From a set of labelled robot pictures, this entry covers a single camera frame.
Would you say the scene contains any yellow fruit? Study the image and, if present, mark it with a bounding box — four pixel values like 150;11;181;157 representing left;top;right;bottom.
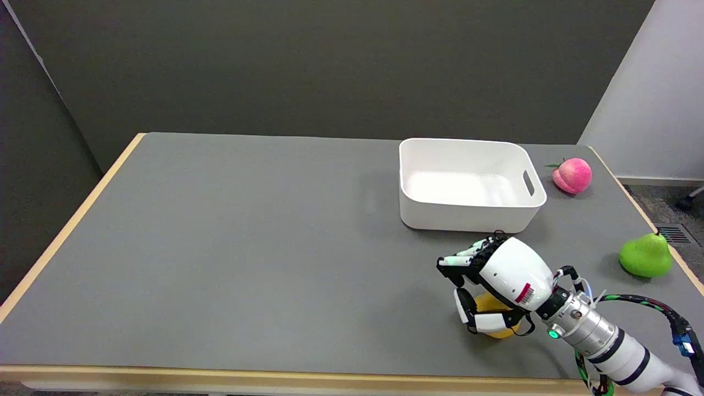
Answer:
474;292;521;339

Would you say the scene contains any grey table mat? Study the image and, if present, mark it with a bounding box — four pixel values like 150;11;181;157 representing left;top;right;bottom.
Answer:
0;133;704;381

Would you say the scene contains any pink peach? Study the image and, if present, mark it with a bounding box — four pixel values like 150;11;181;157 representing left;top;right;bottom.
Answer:
544;157;593;195

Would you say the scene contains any green pear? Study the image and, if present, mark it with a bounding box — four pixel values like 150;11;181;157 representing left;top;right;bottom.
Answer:
619;232;673;278

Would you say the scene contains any white plastic storage bin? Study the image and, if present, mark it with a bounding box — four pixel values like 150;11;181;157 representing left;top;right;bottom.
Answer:
399;137;548;234

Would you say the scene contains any chair caster leg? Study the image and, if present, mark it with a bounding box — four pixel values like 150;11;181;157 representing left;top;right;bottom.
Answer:
675;185;704;211

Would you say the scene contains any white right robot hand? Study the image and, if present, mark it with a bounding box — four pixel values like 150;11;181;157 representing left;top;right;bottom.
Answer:
437;234;556;336

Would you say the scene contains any floor vent grille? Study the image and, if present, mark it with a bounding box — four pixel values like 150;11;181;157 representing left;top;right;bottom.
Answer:
657;225;695;245

